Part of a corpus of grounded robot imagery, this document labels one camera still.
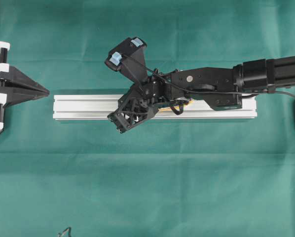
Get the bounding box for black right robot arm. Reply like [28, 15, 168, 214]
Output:
[106, 53, 295, 133]

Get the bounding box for yellow rubber band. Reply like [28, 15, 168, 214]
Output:
[159, 99, 193, 111]

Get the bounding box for green table cloth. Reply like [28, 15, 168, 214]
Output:
[0, 0, 295, 237]

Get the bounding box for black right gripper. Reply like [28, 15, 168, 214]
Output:
[108, 76, 172, 133]

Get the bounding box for silver aluminium extrusion rail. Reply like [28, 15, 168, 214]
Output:
[53, 94, 258, 120]

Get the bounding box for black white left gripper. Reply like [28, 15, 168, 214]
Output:
[0, 41, 49, 134]

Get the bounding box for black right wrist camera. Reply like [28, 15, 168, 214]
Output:
[105, 37, 148, 84]

